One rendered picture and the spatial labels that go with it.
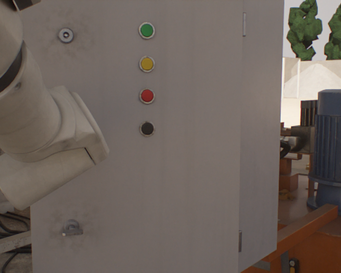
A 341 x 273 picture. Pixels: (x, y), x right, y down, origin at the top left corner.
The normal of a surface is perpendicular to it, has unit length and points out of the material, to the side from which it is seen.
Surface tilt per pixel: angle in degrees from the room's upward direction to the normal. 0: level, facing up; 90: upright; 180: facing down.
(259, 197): 90
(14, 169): 65
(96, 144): 136
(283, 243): 90
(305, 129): 90
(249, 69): 90
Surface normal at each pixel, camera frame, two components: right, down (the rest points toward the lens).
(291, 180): 0.81, 0.07
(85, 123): 0.69, -0.35
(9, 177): 0.11, -0.18
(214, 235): 0.30, 0.11
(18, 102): 0.76, 0.59
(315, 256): -0.59, 0.10
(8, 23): 0.99, 0.12
